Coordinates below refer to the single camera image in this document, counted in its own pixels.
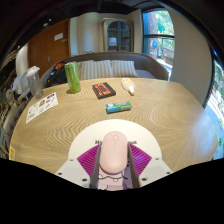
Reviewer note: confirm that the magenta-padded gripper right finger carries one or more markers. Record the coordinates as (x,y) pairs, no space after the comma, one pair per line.
(155,170)

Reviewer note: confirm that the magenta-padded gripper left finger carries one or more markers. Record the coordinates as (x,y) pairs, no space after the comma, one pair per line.
(71,170)

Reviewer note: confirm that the pink computer mouse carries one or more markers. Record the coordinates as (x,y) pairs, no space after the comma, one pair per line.
(114,151)

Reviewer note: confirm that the white mouse pad pink character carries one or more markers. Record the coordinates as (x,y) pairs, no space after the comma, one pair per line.
(115,125)

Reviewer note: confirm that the white sticker sheet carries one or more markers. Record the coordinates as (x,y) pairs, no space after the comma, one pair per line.
(41,107)

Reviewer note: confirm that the small teal white pack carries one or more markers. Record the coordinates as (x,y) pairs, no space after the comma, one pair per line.
(118,107)

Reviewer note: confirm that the black box red print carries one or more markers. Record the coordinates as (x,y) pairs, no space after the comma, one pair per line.
(103,90)

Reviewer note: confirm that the white tube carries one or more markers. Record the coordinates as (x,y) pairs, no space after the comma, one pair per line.
(128,86)

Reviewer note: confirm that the dark-framed glass window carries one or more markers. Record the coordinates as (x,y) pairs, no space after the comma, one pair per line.
(216,106)
(158,40)

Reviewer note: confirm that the green drink can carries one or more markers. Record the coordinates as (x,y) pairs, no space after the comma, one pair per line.
(72,77)

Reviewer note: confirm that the dark backpack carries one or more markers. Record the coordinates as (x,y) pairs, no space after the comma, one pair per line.
(56,75)

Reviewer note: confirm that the group of white chairs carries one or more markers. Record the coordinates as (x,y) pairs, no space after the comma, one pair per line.
(20,85)

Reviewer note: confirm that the striped cushion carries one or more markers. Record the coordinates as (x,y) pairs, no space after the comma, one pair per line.
(96,70)
(125,68)

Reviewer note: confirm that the grey curved sofa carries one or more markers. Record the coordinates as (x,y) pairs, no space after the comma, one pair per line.
(150,66)

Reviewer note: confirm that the brown wooden door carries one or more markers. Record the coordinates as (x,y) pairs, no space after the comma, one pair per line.
(46,46)

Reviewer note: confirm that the cream glass-door cabinet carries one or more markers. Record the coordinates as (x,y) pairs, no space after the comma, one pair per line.
(118,35)

